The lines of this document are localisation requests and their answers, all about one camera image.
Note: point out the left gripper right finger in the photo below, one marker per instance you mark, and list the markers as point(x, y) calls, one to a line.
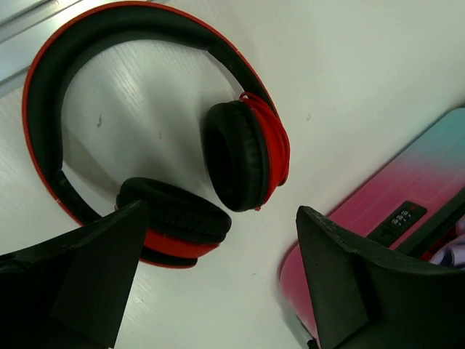
point(365, 295)

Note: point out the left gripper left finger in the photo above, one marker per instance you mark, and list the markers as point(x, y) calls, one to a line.
point(71, 291)

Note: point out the red cartoon print garment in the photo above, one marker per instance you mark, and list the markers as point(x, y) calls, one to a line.
point(448, 251)

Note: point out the red and black headphones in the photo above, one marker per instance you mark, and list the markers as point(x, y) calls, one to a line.
point(245, 146)

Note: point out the pink hard-shell suitcase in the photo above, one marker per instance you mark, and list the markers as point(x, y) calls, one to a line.
point(407, 206)

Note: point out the aluminium frame rail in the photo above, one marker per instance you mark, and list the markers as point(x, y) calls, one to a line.
point(22, 23)

